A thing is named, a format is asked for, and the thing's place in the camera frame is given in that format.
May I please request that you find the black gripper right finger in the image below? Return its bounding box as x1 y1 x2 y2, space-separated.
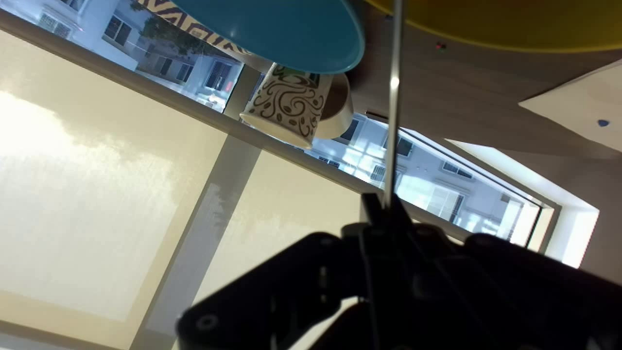
387 199 622 350

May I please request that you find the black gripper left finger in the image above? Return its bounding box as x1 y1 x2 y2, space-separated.
175 222 391 350

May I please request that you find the silver ladle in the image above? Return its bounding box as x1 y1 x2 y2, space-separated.
385 0 404 208

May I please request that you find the blue bowl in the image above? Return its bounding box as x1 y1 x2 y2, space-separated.
173 0 365 74

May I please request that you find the yellow bowl with beads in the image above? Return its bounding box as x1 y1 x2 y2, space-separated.
365 0 622 55

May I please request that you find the patterned paper cup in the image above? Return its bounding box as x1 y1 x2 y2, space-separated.
239 64 354 150

